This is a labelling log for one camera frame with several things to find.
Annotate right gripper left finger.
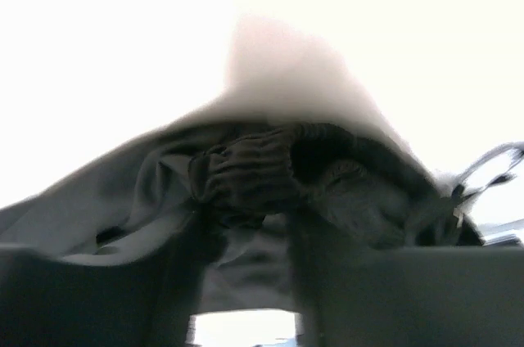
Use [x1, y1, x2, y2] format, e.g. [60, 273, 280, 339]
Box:
[1, 217, 221, 346]

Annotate black trousers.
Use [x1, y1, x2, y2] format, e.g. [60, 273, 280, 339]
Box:
[1, 122, 485, 313]

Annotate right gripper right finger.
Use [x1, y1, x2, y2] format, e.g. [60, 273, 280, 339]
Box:
[288, 216, 523, 346]

